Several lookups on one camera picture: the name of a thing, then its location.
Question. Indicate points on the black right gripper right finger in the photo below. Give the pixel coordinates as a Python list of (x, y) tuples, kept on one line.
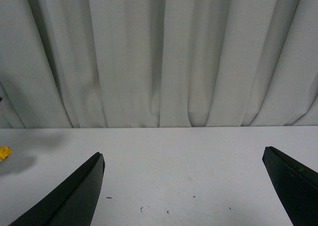
[(296, 186)]

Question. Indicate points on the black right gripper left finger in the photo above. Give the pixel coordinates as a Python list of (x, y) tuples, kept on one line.
[(73, 202)]

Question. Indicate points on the yellow beetle wind-up toy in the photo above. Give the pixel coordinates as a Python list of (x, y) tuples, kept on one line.
[(5, 152)]

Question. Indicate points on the grey pleated curtain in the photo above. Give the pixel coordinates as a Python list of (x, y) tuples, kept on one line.
[(158, 63)]

